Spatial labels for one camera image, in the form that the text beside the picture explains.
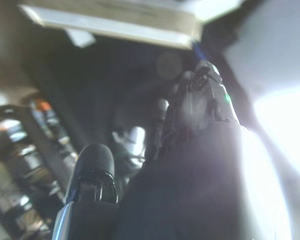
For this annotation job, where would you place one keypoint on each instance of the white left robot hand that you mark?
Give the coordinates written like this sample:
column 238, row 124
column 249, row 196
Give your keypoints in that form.
column 190, row 187

